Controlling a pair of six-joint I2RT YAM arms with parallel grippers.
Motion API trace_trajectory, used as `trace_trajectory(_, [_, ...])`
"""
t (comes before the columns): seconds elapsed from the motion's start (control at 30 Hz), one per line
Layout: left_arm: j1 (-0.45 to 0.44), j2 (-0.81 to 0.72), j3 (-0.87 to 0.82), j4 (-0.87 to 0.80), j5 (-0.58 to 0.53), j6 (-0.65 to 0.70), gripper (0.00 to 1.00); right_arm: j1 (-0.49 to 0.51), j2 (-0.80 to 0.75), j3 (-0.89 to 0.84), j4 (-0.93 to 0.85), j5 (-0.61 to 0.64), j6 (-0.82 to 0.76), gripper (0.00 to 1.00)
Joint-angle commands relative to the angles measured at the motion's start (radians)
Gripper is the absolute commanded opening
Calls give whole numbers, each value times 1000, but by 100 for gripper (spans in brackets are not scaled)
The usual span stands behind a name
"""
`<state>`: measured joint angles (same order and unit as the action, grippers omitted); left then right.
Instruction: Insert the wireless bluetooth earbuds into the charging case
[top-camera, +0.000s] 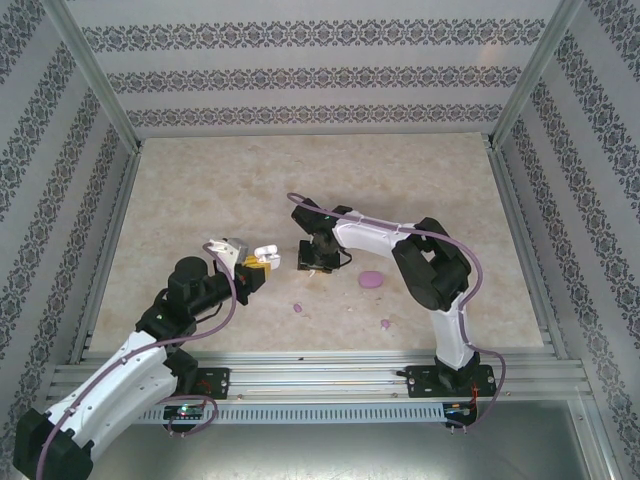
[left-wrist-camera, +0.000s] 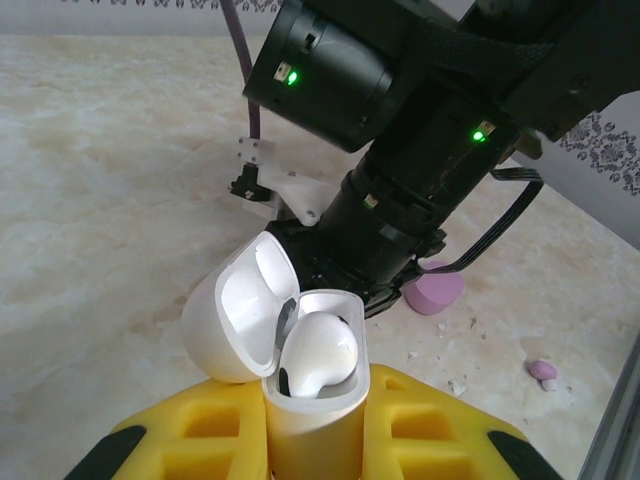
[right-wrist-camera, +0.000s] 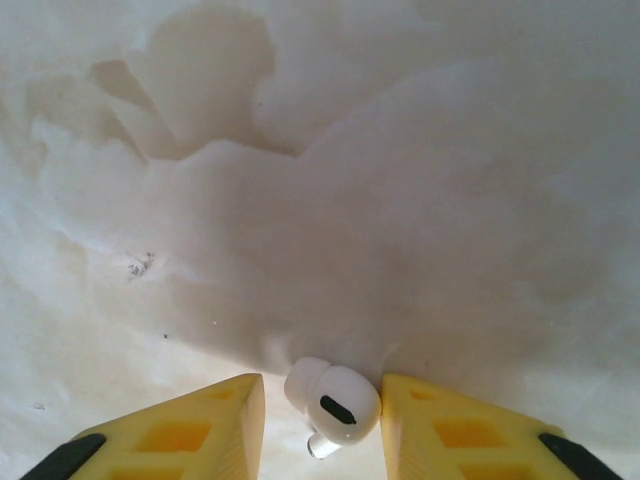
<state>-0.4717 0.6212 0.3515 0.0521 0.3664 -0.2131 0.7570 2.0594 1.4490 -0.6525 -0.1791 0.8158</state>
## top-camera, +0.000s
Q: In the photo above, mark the grey sheet metal panel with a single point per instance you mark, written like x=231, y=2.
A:
x=320, y=452

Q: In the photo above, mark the aluminium frame post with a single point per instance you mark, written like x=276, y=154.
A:
x=535, y=70
x=90, y=70

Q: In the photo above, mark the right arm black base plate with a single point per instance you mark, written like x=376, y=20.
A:
x=425, y=382

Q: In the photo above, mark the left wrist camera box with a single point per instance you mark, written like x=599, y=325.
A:
x=222, y=250

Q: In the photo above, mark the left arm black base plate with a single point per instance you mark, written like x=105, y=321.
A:
x=215, y=382

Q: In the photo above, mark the white earbud charging case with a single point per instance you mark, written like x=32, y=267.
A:
x=267, y=250

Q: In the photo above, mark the purple earbud charging case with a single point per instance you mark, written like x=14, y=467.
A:
x=371, y=279

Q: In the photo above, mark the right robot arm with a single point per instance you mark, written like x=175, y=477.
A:
x=435, y=265

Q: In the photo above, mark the aluminium side rail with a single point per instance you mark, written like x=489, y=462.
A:
x=107, y=250
x=527, y=250

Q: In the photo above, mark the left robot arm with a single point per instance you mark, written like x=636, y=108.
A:
x=100, y=395

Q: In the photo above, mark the aluminium mounting rail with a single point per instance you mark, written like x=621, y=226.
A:
x=320, y=375

